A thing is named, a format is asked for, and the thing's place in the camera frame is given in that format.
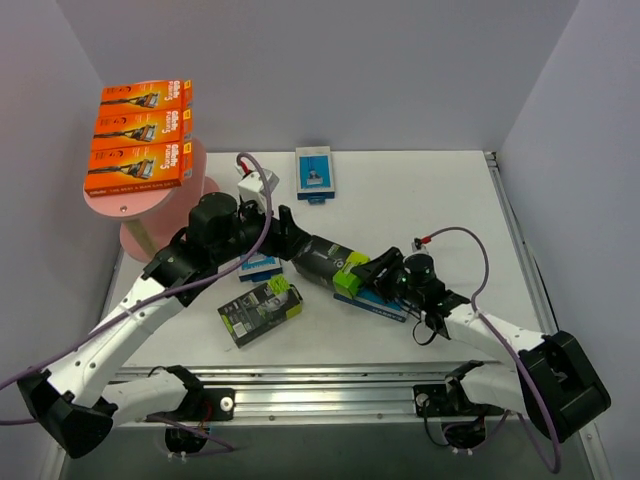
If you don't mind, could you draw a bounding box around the black green Gillette Labs box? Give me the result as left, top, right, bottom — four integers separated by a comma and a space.
291, 236, 370, 299

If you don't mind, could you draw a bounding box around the blue Harry's razor box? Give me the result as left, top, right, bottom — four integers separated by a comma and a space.
238, 253, 283, 283

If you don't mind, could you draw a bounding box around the orange Gillette Fusion box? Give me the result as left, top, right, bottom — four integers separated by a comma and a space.
91, 108, 193, 151
84, 141, 193, 197

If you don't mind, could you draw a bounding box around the orange Gillette Fusion5 razor box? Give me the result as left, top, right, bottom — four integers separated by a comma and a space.
99, 79, 193, 116

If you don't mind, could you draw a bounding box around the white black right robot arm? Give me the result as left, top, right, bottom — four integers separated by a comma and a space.
353, 247, 611, 443

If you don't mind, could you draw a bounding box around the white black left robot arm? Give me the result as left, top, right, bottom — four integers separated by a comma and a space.
17, 192, 310, 459

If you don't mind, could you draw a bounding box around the pink three-tier wooden shelf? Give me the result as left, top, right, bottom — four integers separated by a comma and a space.
84, 130, 220, 262

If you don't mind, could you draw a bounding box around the blue Harry's box tilted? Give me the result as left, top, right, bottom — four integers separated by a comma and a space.
333, 289, 408, 323

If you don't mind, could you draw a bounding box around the blue Harry's box far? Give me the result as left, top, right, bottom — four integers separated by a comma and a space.
295, 146, 335, 205

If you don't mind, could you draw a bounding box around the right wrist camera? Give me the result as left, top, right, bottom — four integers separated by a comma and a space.
411, 236, 432, 252

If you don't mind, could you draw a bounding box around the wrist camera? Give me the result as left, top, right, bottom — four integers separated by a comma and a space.
238, 169, 279, 212
411, 236, 432, 252

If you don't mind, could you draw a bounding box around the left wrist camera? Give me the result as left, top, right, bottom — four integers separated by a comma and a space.
238, 169, 279, 212

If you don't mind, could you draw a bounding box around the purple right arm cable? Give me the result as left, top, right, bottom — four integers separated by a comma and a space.
422, 226, 564, 474

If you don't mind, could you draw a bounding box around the aluminium mounting rail frame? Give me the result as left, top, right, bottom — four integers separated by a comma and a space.
39, 149, 614, 480

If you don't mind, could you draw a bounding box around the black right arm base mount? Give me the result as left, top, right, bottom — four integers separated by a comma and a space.
412, 360, 504, 418

